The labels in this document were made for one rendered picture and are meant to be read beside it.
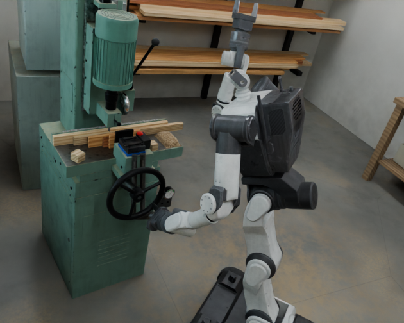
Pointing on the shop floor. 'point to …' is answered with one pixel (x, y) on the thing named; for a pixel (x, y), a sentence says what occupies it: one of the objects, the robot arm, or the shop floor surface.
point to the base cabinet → (91, 233)
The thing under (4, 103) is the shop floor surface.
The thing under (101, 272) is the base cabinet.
